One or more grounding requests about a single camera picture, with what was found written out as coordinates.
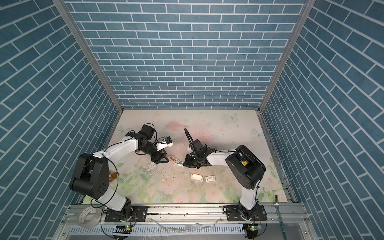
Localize white staple box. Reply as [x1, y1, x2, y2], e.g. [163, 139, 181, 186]
[205, 175, 216, 183]

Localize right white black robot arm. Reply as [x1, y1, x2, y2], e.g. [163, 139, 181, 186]
[183, 129, 266, 220]

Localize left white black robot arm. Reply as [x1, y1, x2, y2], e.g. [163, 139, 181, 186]
[69, 124, 173, 222]

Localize brown white mushroom toy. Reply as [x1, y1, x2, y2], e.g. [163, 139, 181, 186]
[109, 172, 119, 183]

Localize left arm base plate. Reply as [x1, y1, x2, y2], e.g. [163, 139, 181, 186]
[103, 205, 149, 223]

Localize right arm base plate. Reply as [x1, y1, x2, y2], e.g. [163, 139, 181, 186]
[223, 203, 268, 222]

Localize silver fork on rail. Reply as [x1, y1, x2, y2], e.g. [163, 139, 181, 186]
[273, 195, 288, 240]

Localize aluminium front rail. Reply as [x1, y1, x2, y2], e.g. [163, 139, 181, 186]
[61, 202, 310, 226]

